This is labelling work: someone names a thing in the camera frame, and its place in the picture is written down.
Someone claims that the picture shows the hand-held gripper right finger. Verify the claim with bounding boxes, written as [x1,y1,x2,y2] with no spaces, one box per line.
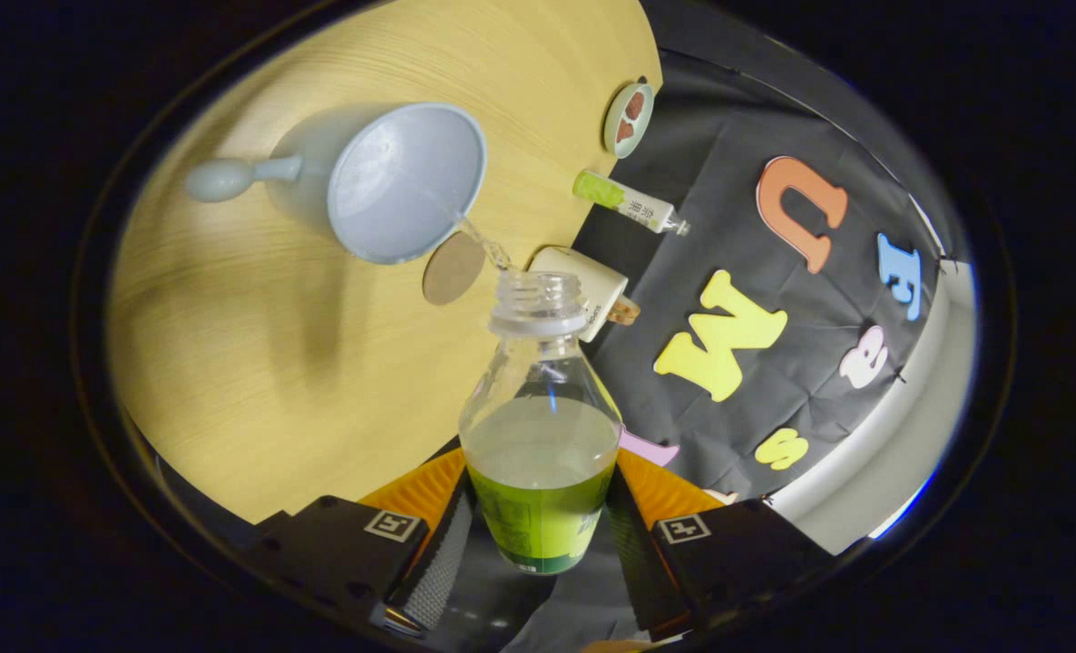
[605,447,829,636]

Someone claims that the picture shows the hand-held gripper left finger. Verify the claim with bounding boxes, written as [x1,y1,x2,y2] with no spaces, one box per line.
[248,447,478,634]

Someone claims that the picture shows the clear juice bottle green label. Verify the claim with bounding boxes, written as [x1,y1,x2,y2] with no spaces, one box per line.
[458,269,623,576]

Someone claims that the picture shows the round brown coaster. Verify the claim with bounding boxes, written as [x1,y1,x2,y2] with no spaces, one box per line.
[422,232,487,307]

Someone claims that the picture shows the pale blue cup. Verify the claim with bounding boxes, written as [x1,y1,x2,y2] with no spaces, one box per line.
[183,102,488,266]

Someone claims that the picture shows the slim bottle white green label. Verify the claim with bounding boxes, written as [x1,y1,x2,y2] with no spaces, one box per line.
[572,169,691,237]

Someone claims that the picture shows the wooden table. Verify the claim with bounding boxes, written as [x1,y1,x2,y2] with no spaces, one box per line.
[107,0,664,527]

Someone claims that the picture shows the white toaster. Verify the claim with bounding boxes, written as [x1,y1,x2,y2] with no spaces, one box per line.
[529,246,630,343]

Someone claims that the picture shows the pale green plate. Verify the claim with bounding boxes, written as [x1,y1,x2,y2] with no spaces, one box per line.
[602,80,656,160]

